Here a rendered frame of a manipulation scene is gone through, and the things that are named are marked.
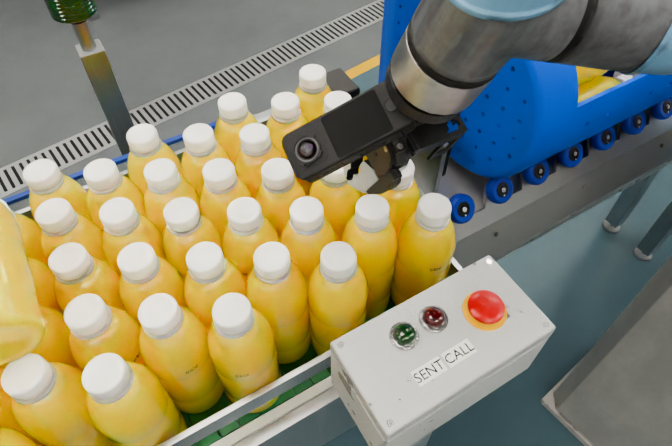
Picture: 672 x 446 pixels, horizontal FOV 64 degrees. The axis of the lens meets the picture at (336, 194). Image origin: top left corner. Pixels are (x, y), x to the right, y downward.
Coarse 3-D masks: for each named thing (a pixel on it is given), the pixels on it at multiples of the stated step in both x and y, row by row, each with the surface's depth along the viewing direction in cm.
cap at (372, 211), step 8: (360, 200) 62; (368, 200) 62; (376, 200) 62; (384, 200) 62; (360, 208) 61; (368, 208) 61; (376, 208) 61; (384, 208) 61; (360, 216) 61; (368, 216) 61; (376, 216) 61; (384, 216) 61; (360, 224) 62; (368, 224) 61; (376, 224) 61
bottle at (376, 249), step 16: (352, 224) 64; (384, 224) 62; (352, 240) 64; (368, 240) 63; (384, 240) 63; (368, 256) 64; (384, 256) 64; (368, 272) 66; (384, 272) 67; (384, 288) 70; (368, 304) 72; (384, 304) 74
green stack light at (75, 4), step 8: (48, 0) 73; (56, 0) 73; (64, 0) 73; (72, 0) 74; (80, 0) 74; (88, 0) 76; (48, 8) 75; (56, 8) 74; (64, 8) 74; (72, 8) 74; (80, 8) 75; (88, 8) 76; (96, 8) 78; (56, 16) 75; (64, 16) 75; (72, 16) 75; (80, 16) 76; (88, 16) 76
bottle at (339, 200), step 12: (324, 180) 67; (312, 192) 69; (324, 192) 67; (336, 192) 67; (348, 192) 68; (360, 192) 70; (324, 204) 68; (336, 204) 68; (348, 204) 68; (324, 216) 69; (336, 216) 69; (348, 216) 69; (336, 228) 71
